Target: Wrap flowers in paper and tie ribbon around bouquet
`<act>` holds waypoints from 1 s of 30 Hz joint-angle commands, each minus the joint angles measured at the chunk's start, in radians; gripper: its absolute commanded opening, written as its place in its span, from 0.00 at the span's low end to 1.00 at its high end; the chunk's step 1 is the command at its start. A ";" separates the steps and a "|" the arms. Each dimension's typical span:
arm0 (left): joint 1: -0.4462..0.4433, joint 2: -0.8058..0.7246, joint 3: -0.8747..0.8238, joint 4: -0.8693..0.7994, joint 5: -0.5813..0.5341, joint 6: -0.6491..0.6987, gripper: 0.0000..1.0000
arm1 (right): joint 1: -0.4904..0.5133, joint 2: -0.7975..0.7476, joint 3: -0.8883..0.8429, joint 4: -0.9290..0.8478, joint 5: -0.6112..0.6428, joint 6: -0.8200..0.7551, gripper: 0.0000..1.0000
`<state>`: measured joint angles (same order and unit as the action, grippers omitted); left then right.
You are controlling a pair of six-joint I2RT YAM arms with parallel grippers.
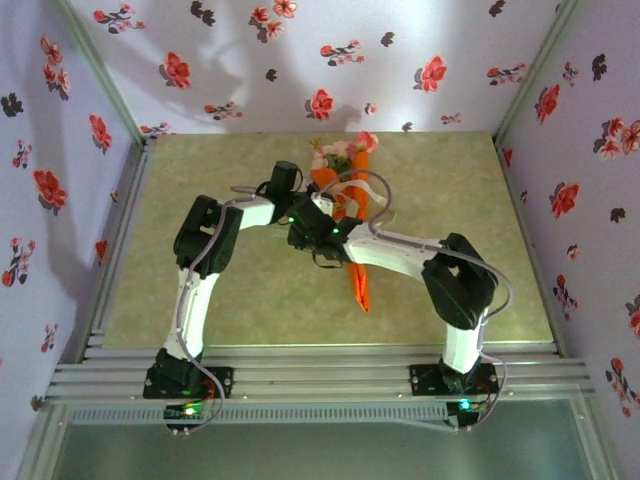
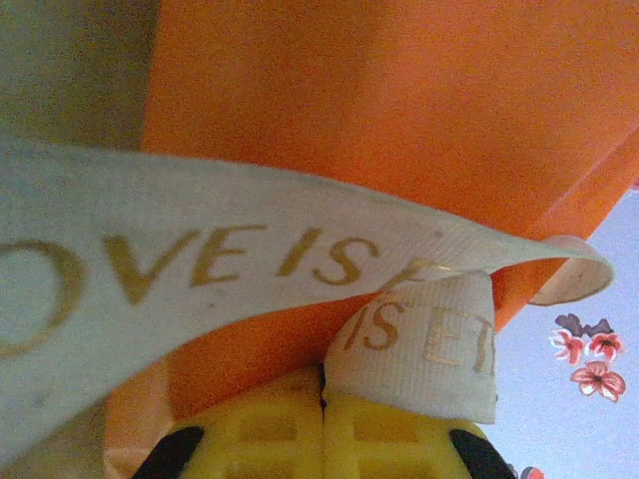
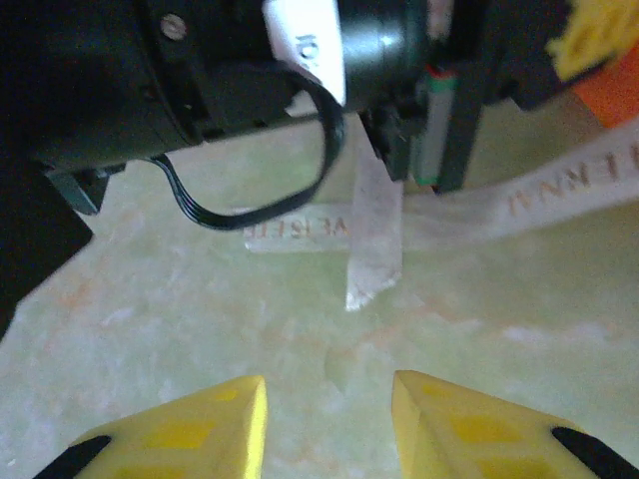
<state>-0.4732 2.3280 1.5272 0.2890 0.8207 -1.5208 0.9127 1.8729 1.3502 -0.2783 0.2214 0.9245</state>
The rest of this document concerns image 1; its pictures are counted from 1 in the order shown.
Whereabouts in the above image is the grey slotted cable duct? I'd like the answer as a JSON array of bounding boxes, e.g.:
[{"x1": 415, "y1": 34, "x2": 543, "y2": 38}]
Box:
[{"x1": 64, "y1": 402, "x2": 451, "y2": 426}]

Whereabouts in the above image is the pale peach artificial flower stem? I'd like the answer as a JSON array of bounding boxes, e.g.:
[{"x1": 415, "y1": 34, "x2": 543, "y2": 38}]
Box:
[{"x1": 308, "y1": 138, "x2": 335, "y2": 172}]

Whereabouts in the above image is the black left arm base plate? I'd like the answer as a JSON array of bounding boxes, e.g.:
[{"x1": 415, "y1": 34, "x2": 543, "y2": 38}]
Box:
[{"x1": 143, "y1": 366, "x2": 236, "y2": 401}]

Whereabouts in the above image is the white ribbon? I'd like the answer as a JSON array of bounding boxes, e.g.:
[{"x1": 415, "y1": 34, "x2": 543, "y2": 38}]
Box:
[{"x1": 333, "y1": 179, "x2": 396, "y2": 224}]

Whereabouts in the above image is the cream artificial flower stem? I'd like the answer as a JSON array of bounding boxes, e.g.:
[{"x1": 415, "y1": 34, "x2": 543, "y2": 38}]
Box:
[{"x1": 329, "y1": 141, "x2": 351, "y2": 169}]

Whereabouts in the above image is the grey right arm cable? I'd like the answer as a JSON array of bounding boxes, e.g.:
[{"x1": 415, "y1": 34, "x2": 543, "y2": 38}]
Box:
[{"x1": 317, "y1": 170, "x2": 515, "y2": 434}]

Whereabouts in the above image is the aluminium corner post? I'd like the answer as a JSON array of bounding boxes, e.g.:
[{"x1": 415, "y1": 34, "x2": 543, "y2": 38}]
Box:
[
  {"x1": 492, "y1": 0, "x2": 584, "y2": 149},
  {"x1": 52, "y1": 0, "x2": 151, "y2": 149}
]

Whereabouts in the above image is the orange wrapping paper sheet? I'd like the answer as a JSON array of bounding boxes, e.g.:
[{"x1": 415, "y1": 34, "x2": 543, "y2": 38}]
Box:
[{"x1": 309, "y1": 149, "x2": 375, "y2": 315}]

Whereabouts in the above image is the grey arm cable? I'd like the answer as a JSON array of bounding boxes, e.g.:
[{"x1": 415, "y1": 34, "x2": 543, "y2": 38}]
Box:
[
  {"x1": 317, "y1": 170, "x2": 515, "y2": 434},
  {"x1": 174, "y1": 184, "x2": 229, "y2": 436}
]

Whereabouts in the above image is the aluminium mounting rail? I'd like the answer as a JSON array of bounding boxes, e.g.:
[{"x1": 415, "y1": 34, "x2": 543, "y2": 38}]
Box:
[{"x1": 44, "y1": 343, "x2": 596, "y2": 404}]

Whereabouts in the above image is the aluminium side rail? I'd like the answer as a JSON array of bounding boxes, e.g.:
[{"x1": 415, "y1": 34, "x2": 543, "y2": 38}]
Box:
[
  {"x1": 494, "y1": 139, "x2": 566, "y2": 357},
  {"x1": 79, "y1": 142, "x2": 154, "y2": 361}
]

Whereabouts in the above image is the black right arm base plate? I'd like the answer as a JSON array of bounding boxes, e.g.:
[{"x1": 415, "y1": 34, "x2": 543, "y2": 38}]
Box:
[{"x1": 408, "y1": 363, "x2": 501, "y2": 399}]

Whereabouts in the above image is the deep pink artificial flower stem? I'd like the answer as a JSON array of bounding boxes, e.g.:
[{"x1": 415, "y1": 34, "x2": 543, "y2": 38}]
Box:
[{"x1": 355, "y1": 130, "x2": 380, "y2": 155}]

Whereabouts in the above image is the aluminium lower frame post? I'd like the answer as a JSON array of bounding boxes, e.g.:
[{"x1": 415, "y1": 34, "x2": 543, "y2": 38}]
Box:
[
  {"x1": 14, "y1": 403, "x2": 69, "y2": 480},
  {"x1": 569, "y1": 394, "x2": 624, "y2": 480}
]

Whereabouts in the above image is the grey left arm cable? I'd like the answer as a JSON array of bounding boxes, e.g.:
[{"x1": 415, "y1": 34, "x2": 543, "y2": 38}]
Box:
[{"x1": 174, "y1": 184, "x2": 229, "y2": 436}]

